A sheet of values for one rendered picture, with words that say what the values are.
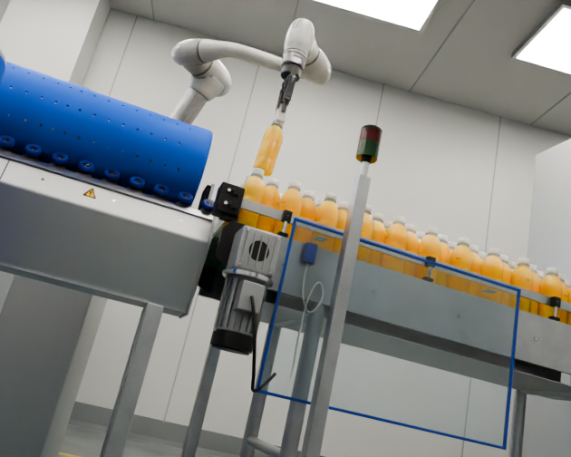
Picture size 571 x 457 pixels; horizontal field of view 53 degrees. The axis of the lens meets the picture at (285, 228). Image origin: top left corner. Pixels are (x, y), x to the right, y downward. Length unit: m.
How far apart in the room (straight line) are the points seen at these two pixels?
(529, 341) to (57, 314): 1.66
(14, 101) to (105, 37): 3.67
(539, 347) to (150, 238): 1.30
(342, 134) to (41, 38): 2.59
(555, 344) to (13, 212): 1.74
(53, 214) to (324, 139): 3.62
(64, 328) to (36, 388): 0.22
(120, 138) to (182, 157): 0.19
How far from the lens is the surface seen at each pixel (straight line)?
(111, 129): 1.77
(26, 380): 2.27
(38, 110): 1.79
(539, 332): 2.10
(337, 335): 1.53
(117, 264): 1.71
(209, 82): 2.64
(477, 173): 5.42
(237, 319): 1.47
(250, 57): 2.44
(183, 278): 1.71
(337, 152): 5.03
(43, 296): 2.28
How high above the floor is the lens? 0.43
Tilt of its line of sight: 17 degrees up
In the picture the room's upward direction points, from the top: 13 degrees clockwise
